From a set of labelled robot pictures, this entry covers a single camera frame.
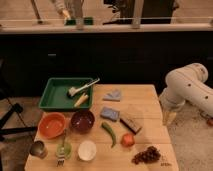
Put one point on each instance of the dark grape bunch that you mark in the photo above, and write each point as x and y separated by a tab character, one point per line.
150	155

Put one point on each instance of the yellow corn piece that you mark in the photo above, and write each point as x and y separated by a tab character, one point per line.
81	100

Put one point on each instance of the blue sponge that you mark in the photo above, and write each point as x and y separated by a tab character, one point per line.
110	114

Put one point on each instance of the brown black block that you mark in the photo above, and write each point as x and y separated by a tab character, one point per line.
131	124

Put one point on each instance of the white dish brush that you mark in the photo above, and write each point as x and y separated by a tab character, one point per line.
73	91

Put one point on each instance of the metal cup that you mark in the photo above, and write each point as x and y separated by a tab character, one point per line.
38	149

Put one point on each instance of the green plastic tray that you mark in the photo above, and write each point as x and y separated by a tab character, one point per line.
55	95

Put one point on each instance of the orange tomato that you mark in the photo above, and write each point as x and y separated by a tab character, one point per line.
127	140

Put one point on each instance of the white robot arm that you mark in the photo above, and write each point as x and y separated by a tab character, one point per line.
186	84

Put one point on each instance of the orange bowl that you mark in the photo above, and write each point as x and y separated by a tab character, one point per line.
52	125

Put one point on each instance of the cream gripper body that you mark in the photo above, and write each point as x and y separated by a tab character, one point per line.
168	116

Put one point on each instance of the green pepper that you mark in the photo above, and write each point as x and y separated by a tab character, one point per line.
110	131

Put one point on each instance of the grey folded cloth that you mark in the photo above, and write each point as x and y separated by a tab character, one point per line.
115	95

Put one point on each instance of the green handled fork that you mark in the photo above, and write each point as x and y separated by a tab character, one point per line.
63	151

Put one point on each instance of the purple bowl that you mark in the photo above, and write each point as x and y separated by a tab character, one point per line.
82	121

